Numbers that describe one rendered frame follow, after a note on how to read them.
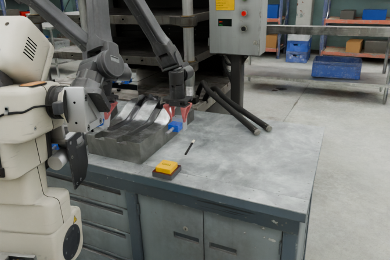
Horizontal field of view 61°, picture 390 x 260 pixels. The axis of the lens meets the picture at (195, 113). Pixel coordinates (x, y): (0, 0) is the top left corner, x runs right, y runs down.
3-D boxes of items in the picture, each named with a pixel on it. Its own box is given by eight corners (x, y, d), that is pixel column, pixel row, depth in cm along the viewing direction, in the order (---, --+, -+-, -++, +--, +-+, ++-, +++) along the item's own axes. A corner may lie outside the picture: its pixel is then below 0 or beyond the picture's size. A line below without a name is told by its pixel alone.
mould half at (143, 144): (141, 164, 130) (138, 132, 125) (89, 153, 140) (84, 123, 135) (194, 119, 172) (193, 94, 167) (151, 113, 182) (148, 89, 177)
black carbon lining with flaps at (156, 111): (135, 139, 135) (133, 118, 131) (103, 133, 141) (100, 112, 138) (174, 111, 164) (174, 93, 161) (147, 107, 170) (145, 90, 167)
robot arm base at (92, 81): (53, 92, 82) (99, 93, 80) (62, 67, 86) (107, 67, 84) (68, 111, 89) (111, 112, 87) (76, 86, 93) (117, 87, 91)
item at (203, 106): (197, 117, 196) (197, 105, 193) (36, 94, 246) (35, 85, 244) (239, 81, 267) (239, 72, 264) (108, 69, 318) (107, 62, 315)
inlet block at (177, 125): (172, 141, 124) (171, 128, 122) (160, 139, 126) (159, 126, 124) (187, 128, 135) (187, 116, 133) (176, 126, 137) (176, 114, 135)
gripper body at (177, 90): (169, 98, 134) (169, 80, 132) (192, 100, 130) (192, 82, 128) (162, 103, 129) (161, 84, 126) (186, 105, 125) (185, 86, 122)
